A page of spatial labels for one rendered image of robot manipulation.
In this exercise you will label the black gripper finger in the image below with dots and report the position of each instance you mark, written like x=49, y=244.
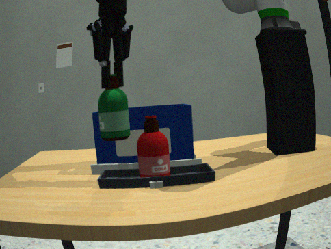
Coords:
x=102, y=50
x=122, y=37

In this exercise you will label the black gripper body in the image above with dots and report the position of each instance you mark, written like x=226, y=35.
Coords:
x=112, y=10

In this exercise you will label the red cola bottle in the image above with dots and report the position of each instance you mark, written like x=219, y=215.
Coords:
x=153, y=150

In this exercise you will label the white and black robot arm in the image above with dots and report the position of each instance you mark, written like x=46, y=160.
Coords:
x=273, y=13

